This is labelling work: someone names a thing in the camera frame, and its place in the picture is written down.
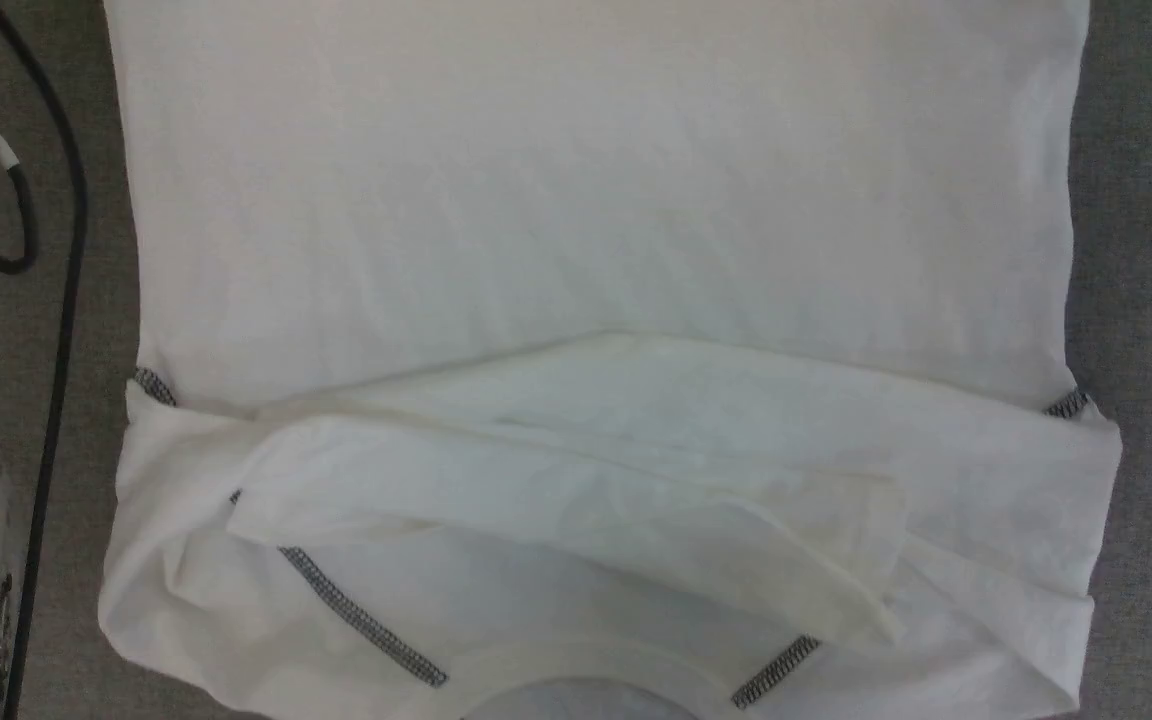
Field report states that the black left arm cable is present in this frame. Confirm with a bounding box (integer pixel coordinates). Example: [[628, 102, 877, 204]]
[[0, 0, 90, 720]]

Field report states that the white t-shirt with grey stitching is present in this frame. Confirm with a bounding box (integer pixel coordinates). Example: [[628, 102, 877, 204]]
[[98, 0, 1124, 720]]

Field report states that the thin looped arm cable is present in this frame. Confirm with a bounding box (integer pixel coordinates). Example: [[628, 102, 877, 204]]
[[0, 113, 41, 276]]

